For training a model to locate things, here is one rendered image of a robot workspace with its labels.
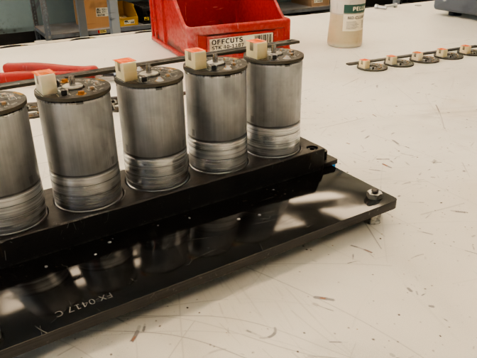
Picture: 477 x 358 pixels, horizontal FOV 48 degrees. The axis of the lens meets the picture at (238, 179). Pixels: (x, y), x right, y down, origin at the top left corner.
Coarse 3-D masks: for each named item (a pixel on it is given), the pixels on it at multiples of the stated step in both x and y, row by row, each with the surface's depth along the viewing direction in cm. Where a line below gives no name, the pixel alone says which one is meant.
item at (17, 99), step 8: (0, 96) 17; (8, 96) 17; (16, 96) 17; (24, 96) 17; (0, 104) 17; (8, 104) 17; (16, 104) 17; (24, 104) 17; (0, 112) 16; (8, 112) 16
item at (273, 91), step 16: (256, 64) 22; (288, 64) 21; (256, 80) 22; (272, 80) 22; (288, 80) 22; (256, 96) 22; (272, 96) 22; (288, 96) 22; (256, 112) 22; (272, 112) 22; (288, 112) 22; (256, 128) 23; (272, 128) 22; (288, 128) 23; (256, 144) 23; (272, 144) 23; (288, 144) 23
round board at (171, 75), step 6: (156, 66) 21; (138, 72) 20; (162, 72) 20; (168, 72) 20; (174, 72) 20; (180, 72) 20; (114, 78) 19; (138, 78) 19; (144, 78) 19; (150, 78) 19; (156, 78) 19; (168, 78) 19; (174, 78) 19; (180, 78) 19; (120, 84) 19; (126, 84) 19; (132, 84) 18; (138, 84) 18; (144, 84) 18; (150, 84) 18; (156, 84) 18; (162, 84) 19; (168, 84) 19
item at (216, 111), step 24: (240, 72) 20; (192, 96) 21; (216, 96) 20; (240, 96) 21; (192, 120) 21; (216, 120) 21; (240, 120) 21; (192, 144) 22; (216, 144) 21; (240, 144) 22; (192, 168) 22; (216, 168) 22; (240, 168) 22
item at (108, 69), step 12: (240, 48) 23; (156, 60) 22; (168, 60) 21; (180, 60) 22; (72, 72) 20; (84, 72) 20; (96, 72) 20; (108, 72) 20; (0, 84) 19; (12, 84) 19; (24, 84) 19
